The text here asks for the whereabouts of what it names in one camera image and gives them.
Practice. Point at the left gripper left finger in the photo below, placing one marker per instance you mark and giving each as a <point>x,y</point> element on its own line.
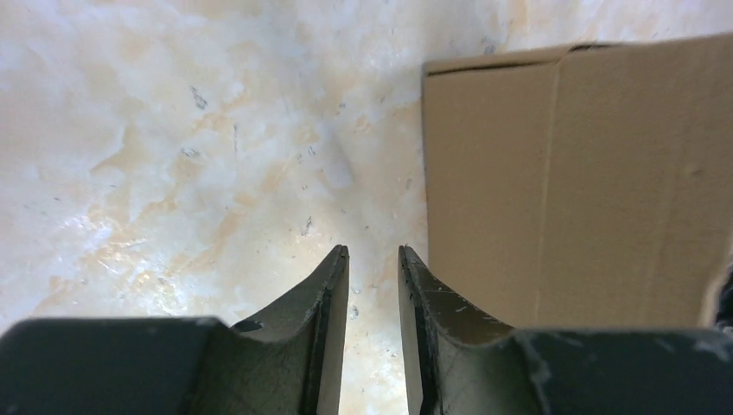
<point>285,359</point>

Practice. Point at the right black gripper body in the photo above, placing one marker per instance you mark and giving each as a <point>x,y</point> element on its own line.
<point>723,319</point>

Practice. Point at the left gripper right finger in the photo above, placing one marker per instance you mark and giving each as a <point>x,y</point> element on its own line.
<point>461,360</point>

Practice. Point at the brown cardboard box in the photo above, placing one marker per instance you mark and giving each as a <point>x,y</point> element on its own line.
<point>583,185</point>

